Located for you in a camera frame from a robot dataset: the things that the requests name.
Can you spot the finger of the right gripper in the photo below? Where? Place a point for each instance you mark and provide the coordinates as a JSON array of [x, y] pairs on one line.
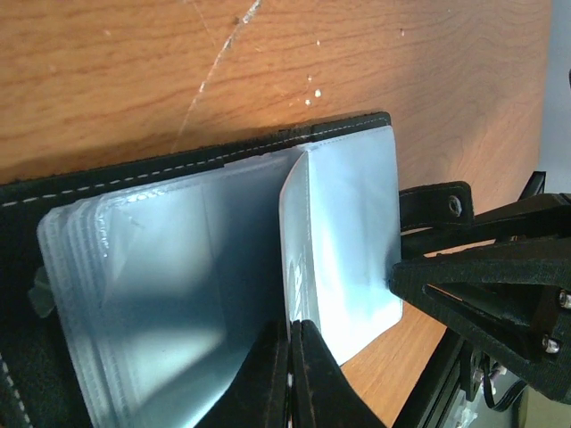
[[543, 215]]

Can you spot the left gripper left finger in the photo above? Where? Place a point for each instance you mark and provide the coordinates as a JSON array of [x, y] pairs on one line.
[[257, 397]]

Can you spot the black card holder wallet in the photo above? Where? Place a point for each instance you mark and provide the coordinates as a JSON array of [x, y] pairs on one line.
[[131, 295]]

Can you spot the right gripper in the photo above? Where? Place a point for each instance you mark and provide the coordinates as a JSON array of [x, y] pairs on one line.
[[504, 300]]

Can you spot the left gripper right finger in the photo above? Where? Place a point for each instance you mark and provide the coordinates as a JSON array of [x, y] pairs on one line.
[[321, 395]]

